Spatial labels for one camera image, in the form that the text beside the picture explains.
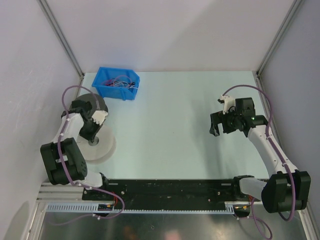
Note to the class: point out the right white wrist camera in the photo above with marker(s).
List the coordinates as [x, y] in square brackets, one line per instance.
[228, 102]

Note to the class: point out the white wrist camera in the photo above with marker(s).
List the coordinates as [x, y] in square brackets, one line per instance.
[228, 102]
[99, 116]

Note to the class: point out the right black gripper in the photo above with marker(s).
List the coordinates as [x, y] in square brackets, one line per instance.
[219, 117]

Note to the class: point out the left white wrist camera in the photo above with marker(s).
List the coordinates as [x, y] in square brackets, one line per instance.
[99, 116]

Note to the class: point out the blue plastic bin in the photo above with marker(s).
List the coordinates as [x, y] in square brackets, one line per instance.
[116, 83]

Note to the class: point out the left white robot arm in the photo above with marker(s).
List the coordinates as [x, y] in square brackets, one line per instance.
[64, 163]

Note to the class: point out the aluminium frame rail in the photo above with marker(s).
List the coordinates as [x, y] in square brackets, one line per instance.
[49, 192]

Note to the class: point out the dark grey cable spool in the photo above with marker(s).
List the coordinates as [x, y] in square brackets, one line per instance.
[97, 102]

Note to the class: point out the grey slotted cable duct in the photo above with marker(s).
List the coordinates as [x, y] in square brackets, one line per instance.
[101, 208]

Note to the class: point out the light grey cable spool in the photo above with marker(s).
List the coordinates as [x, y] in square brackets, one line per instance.
[101, 149]

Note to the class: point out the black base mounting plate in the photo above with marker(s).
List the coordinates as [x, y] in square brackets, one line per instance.
[170, 194]

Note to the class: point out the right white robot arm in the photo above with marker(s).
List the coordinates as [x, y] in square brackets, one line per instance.
[287, 188]

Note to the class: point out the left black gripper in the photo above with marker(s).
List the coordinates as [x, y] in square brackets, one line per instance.
[91, 137]

